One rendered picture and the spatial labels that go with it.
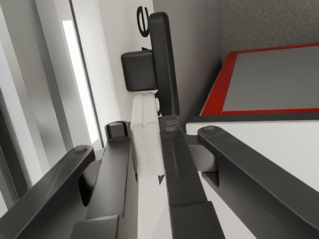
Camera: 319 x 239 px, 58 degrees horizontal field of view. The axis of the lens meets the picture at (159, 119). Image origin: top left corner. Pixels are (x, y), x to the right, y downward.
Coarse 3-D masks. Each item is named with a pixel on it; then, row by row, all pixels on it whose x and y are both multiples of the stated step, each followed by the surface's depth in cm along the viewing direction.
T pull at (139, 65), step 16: (160, 16) 18; (160, 32) 18; (160, 48) 19; (128, 64) 20; (144, 64) 20; (160, 64) 19; (128, 80) 20; (144, 80) 20; (160, 80) 20; (160, 96) 20; (176, 96) 20; (176, 112) 20
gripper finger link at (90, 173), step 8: (96, 152) 14; (96, 160) 14; (136, 160) 15; (88, 168) 13; (96, 168) 14; (136, 168) 15; (80, 176) 13; (88, 176) 14; (96, 176) 14; (80, 184) 14; (88, 184) 14
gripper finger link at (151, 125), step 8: (144, 96) 20; (152, 96) 20; (144, 104) 19; (152, 104) 18; (144, 112) 17; (152, 112) 16; (144, 120) 16; (152, 120) 15; (152, 128) 15; (152, 136) 15; (152, 144) 15; (160, 144) 15; (152, 152) 15; (160, 152) 15; (152, 160) 15; (160, 160) 15; (152, 168) 16; (160, 168) 15
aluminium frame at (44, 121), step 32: (0, 0) 13; (32, 0) 15; (0, 32) 13; (32, 32) 14; (0, 64) 13; (32, 64) 14; (64, 64) 17; (0, 96) 14; (32, 96) 14; (64, 96) 17; (0, 128) 14; (32, 128) 14; (64, 128) 17; (32, 160) 15
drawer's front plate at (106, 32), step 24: (72, 0) 18; (96, 0) 17; (120, 0) 20; (144, 0) 25; (96, 24) 18; (120, 24) 20; (96, 48) 18; (120, 48) 20; (96, 72) 19; (120, 72) 20; (96, 96) 20; (120, 96) 20; (144, 192) 24; (144, 216) 24
